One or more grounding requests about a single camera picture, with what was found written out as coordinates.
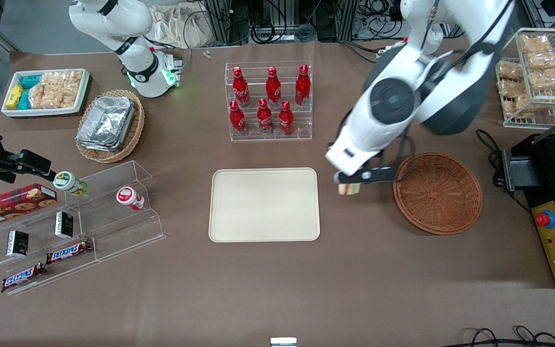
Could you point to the red lid drink bottle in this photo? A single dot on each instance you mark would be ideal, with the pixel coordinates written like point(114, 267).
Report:
point(129, 197)

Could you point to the oval tan wicker basket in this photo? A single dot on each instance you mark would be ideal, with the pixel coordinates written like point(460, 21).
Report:
point(135, 130)

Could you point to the clear bag of rice crackers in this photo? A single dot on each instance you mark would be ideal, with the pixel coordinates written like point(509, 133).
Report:
point(44, 98)
point(63, 80)
point(68, 98)

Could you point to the white rectangular snack bin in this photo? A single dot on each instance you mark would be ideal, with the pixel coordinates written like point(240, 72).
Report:
point(85, 91)

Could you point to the stacked aluminium foil trays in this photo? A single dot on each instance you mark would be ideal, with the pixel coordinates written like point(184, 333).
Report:
point(106, 123)

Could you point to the clear acrylic stepped shelf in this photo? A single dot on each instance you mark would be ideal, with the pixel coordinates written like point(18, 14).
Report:
point(123, 231)

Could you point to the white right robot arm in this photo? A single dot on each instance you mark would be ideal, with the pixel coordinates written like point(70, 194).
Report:
point(128, 19)

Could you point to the black appliance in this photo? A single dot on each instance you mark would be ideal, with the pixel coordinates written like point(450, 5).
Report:
point(547, 168)

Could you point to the bagged fried snack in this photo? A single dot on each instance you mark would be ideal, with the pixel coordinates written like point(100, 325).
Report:
point(509, 70)
point(543, 60)
point(547, 79)
point(517, 107)
point(511, 88)
point(535, 44)

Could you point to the teal snack packet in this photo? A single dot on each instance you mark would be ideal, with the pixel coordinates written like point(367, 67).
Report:
point(31, 81)
point(24, 100)

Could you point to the red tartan cookie box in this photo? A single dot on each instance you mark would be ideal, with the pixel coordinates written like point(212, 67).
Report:
point(12, 205)

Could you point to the red cola bottle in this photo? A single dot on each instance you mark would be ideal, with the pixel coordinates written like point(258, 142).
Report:
point(237, 119)
point(241, 89)
point(302, 86)
point(285, 119)
point(265, 118)
point(273, 89)

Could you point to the small black box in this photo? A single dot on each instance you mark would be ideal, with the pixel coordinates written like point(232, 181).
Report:
point(18, 243)
point(64, 225)

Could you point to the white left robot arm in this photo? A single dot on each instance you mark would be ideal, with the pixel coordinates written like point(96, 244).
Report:
point(378, 120)

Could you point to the yellow snack packet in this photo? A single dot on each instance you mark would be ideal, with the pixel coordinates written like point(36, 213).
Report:
point(15, 96)

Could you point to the clear acrylic bottle rack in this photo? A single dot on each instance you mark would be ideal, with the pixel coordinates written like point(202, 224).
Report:
point(301, 130)

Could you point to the crumpled white cloth bag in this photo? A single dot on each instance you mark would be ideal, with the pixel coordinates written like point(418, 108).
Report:
point(176, 26)

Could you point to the Snickers chocolate bar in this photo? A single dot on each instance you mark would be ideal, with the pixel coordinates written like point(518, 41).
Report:
point(68, 251)
point(23, 277)

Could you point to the brown table cover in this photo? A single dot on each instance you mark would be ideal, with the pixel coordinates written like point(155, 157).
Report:
point(378, 289)

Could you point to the triangle sandwich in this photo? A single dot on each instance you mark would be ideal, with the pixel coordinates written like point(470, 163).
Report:
point(348, 189)

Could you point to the aluminium frame profile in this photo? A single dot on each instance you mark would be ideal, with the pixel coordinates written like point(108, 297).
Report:
point(218, 21)
point(347, 19)

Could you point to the green lid drink bottle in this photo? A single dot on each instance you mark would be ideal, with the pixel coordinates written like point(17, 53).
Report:
point(68, 182)

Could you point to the round brown wicker basket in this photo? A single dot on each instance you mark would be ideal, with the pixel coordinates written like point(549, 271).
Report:
point(439, 195)

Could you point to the beige plastic tray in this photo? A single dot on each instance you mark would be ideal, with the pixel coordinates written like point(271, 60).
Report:
point(264, 205)

